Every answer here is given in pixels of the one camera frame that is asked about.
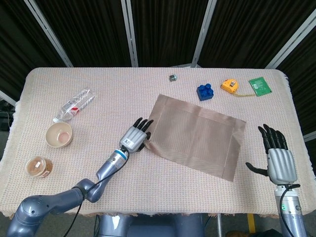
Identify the clear jar with brown contents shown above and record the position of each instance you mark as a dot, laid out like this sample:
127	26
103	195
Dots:
38	168

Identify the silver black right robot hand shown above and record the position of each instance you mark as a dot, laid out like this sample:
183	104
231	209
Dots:
281	165

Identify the cream plastic bowl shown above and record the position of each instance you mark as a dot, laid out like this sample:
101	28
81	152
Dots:
55	138

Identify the clear plastic water bottle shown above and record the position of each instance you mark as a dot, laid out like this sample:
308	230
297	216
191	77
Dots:
74	106

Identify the yellow tape measure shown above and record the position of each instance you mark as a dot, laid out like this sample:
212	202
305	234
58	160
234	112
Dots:
229	85

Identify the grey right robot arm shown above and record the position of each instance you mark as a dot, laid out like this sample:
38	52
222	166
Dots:
293	214

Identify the metal table leg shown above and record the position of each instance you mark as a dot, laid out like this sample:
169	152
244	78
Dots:
218	225

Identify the brown cloth mat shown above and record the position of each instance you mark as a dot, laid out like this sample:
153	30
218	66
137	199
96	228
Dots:
197	135

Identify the grey robot torso base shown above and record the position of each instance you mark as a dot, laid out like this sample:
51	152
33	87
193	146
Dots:
153	227

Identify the dark folding partition screen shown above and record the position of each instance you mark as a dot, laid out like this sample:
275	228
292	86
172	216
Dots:
168	29

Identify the green circuit board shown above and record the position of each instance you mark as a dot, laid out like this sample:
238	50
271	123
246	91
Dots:
260	86

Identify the blue toy building block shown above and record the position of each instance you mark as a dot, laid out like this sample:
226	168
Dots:
205	93

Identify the beige checked tablecloth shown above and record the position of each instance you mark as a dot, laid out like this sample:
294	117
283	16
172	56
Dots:
111	98

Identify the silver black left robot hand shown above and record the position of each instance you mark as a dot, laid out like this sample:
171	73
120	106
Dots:
133	138

